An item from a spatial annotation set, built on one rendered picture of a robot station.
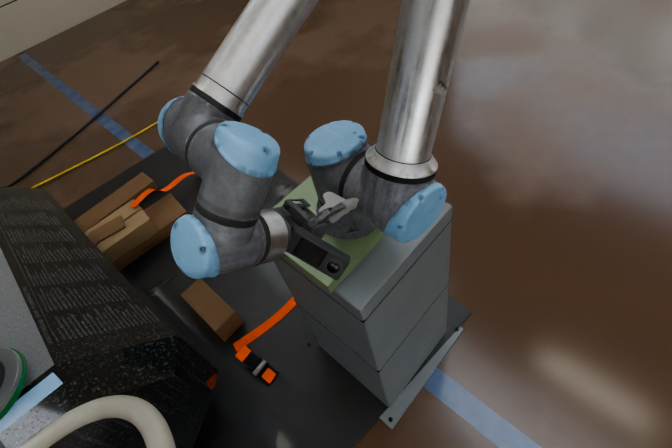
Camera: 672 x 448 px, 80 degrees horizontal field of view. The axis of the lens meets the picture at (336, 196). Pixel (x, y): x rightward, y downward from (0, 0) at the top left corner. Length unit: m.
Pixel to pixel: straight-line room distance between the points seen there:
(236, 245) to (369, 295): 0.50
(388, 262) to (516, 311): 1.01
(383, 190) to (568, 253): 1.48
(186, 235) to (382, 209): 0.40
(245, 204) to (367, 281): 0.54
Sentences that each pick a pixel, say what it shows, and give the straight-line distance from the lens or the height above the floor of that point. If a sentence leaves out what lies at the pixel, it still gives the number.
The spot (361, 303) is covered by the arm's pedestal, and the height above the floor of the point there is 0.85.
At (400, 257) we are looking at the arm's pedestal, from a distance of 1.05.
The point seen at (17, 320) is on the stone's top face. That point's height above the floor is 0.83.
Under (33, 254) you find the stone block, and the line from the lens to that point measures 1.75.
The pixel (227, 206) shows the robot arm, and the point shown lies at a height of 1.36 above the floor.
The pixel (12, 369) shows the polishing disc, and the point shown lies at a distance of 1.32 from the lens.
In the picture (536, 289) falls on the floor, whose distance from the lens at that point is 2.03.
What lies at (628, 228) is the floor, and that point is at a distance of 2.34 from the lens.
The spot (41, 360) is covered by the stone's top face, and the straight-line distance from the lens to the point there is 1.36.
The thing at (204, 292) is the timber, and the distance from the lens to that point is 2.07.
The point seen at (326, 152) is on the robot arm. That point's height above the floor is 1.15.
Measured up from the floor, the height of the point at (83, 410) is 1.15.
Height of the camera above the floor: 1.73
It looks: 47 degrees down
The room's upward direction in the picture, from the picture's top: 15 degrees counter-clockwise
